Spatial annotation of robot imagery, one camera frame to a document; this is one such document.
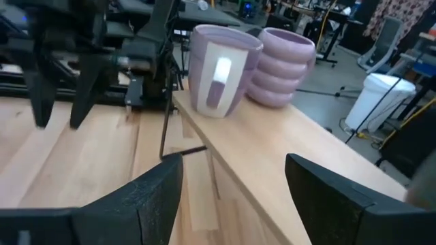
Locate wooden shelf black metal legs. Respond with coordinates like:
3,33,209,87
159,64,409,245

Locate grey office chair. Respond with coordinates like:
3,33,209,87
357,16,405,74

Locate ribbed lilac mug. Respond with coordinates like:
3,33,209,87
245,27,317,109

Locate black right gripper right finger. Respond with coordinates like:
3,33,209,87
285,152,399,245

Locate floral patterned curtain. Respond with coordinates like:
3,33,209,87
362,0,436,48

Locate purple and white mug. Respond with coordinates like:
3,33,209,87
187,24,264,119

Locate white plastic bucket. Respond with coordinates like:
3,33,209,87
345,73,417,133

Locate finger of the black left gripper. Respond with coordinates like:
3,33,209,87
23,64,57,129
69,54,113,130

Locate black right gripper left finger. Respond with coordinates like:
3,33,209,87
71,152,184,245

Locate black desk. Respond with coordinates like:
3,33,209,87
115,0,241,31

